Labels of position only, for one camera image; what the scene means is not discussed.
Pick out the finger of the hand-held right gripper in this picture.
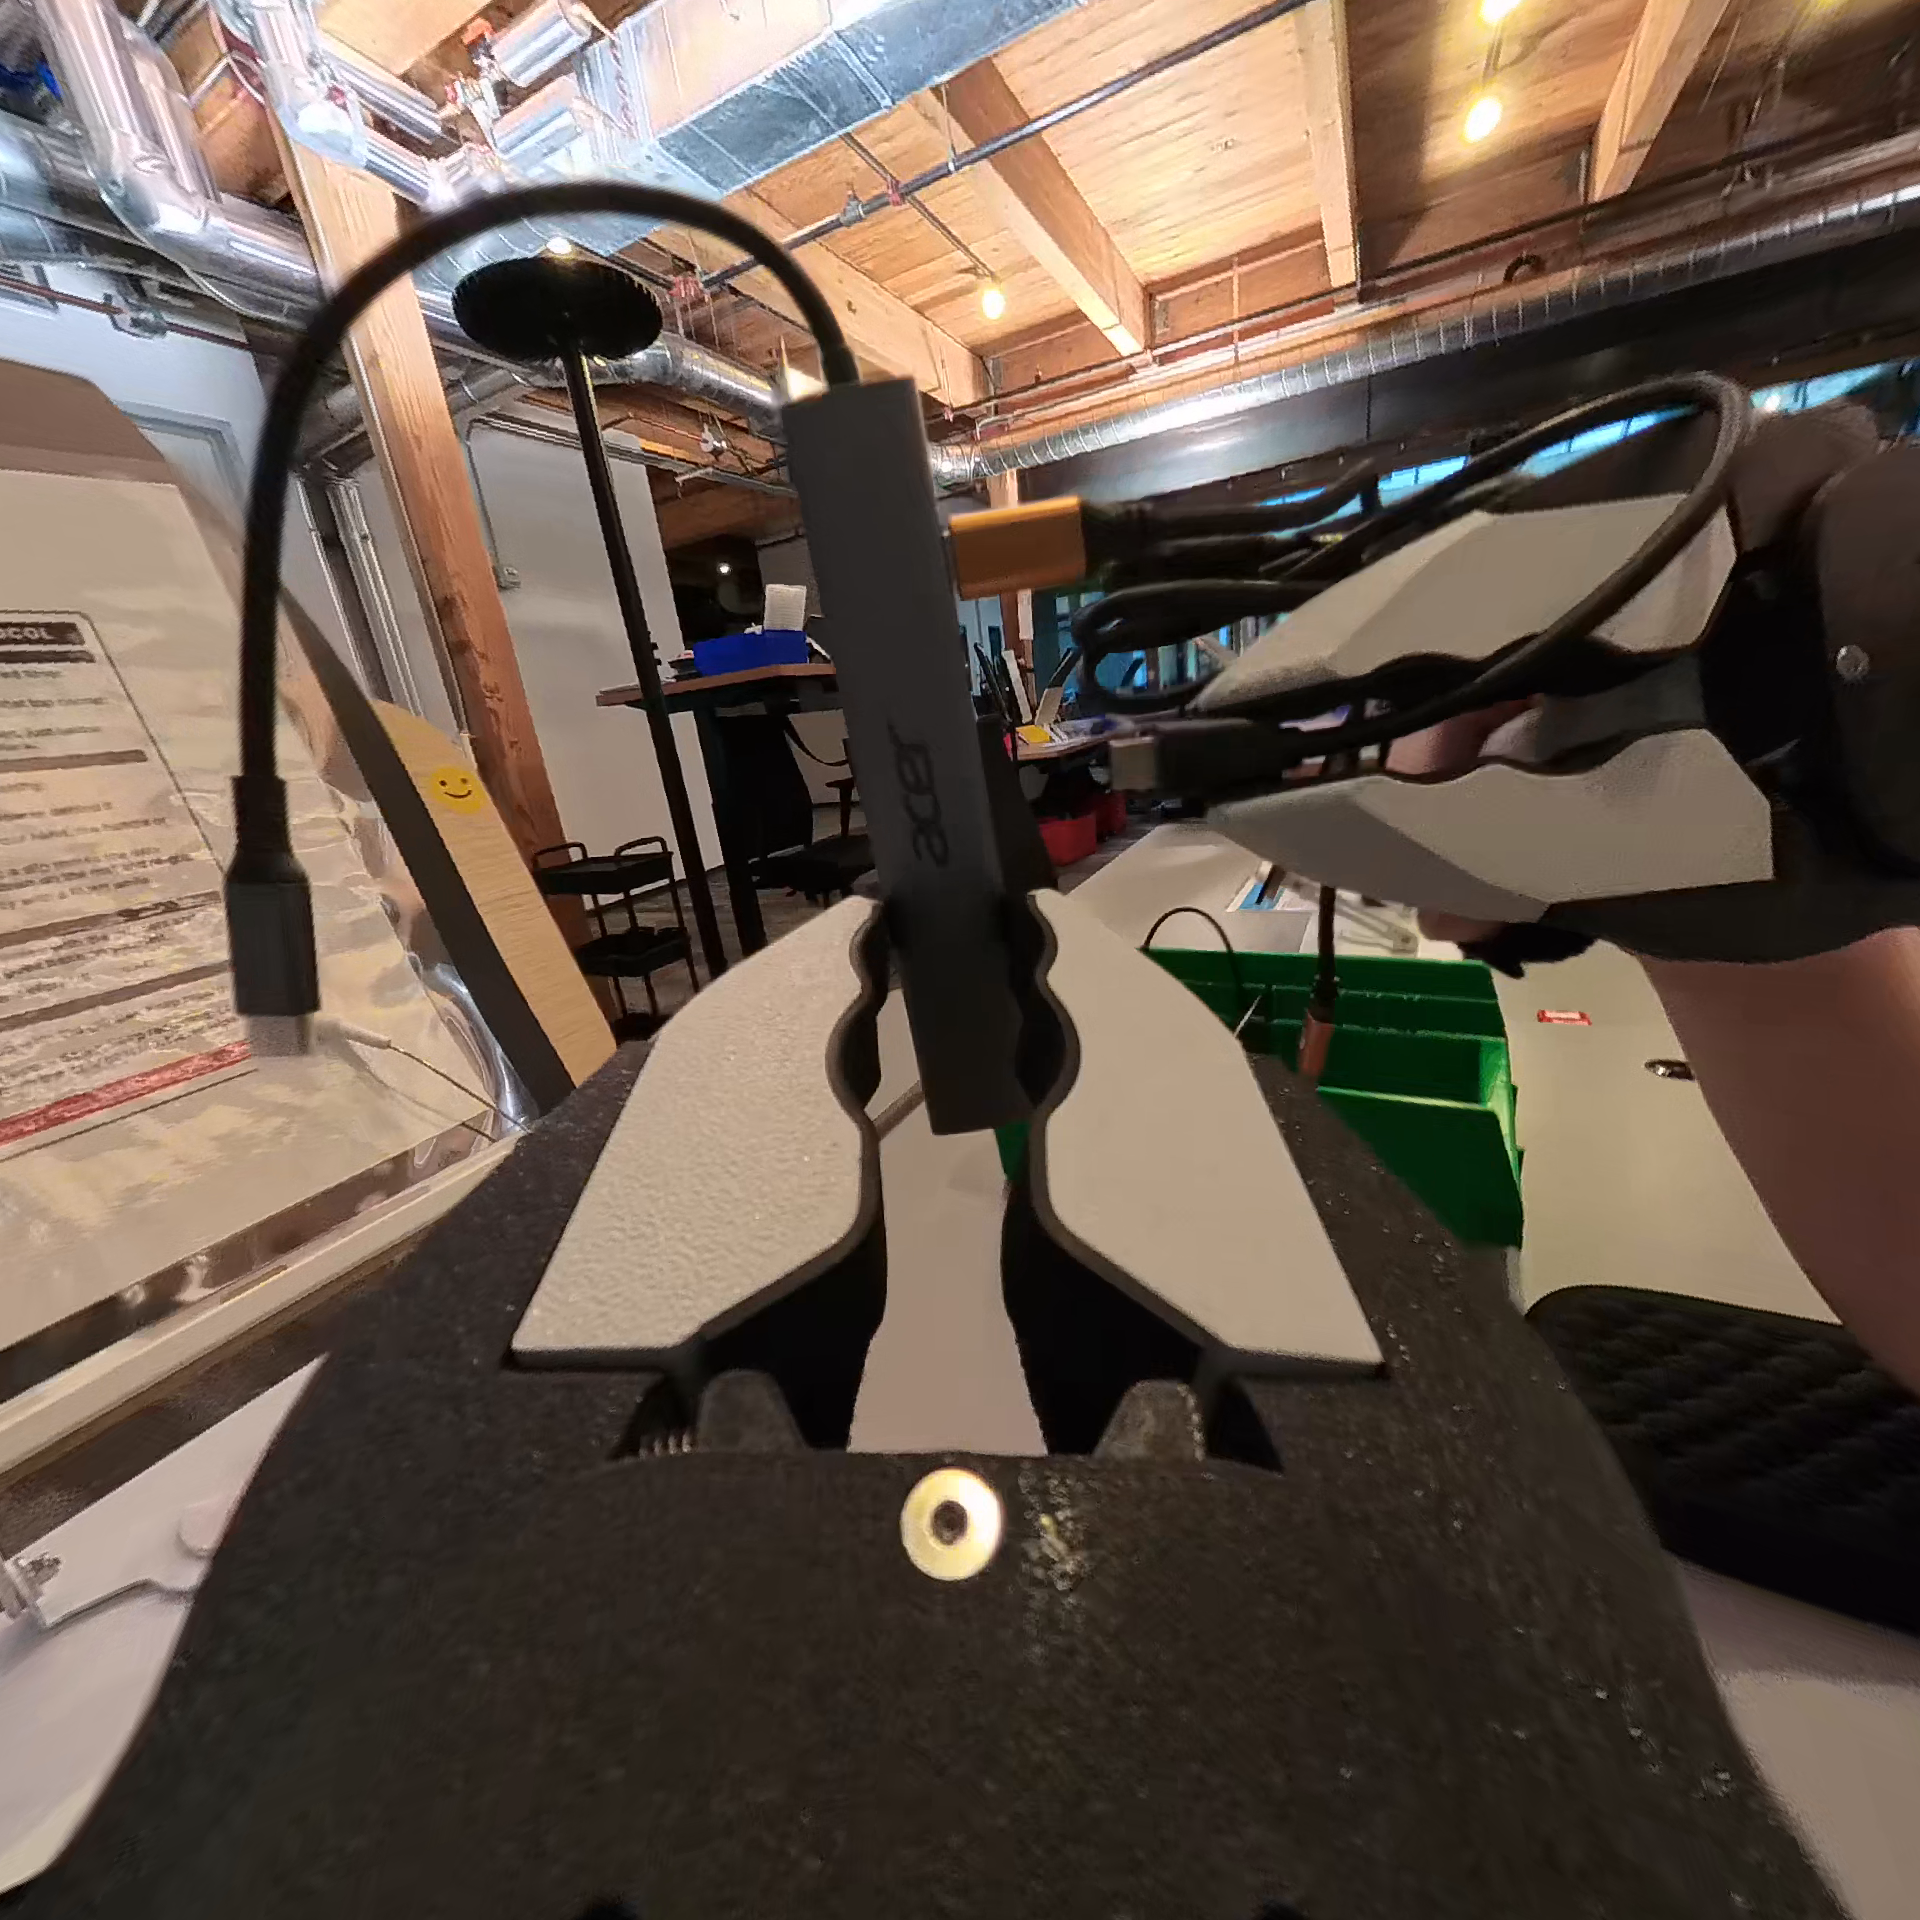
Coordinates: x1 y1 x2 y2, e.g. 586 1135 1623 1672
1205 731 1782 929
1197 492 1743 717

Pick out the silver air duct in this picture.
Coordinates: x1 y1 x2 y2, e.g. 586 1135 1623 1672
210 0 1086 201

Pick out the clear acrylic sign stand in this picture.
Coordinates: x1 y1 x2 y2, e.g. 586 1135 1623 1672
0 356 519 1360

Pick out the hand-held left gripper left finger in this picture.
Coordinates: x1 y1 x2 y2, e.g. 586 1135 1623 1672
509 892 887 1373

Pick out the person's right forearm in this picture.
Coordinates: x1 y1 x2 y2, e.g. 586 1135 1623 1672
1638 937 1920 1364

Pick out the wooden standing desk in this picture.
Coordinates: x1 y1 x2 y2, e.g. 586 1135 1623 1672
594 661 845 906

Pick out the green plastic bin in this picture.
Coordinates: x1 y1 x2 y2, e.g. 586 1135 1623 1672
994 941 1527 1251

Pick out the person's right hand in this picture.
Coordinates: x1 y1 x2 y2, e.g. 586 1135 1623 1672
1383 700 1536 783

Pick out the grey usb hub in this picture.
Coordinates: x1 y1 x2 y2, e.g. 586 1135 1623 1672
778 376 1056 1137

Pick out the black cable with brown plug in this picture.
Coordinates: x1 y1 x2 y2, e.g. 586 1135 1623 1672
1142 883 1346 1085

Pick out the black hub cable with plug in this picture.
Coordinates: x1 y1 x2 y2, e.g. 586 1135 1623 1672
224 180 864 1063

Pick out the wooden board with smiley sticker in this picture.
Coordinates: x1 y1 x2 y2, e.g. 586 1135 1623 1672
364 695 620 1092

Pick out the black cable with orange plug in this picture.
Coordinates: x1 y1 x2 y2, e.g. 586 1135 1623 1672
948 372 1760 845

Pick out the black rolling cart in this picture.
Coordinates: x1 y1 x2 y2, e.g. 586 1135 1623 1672
527 835 702 1041

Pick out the black floor lamp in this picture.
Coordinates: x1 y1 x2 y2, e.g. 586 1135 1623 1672
450 256 740 980

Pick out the black mesh pad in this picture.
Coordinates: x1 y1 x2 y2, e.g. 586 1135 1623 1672
1520 1285 1920 1641

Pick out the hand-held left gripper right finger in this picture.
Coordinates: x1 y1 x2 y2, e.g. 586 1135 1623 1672
1024 889 1385 1373

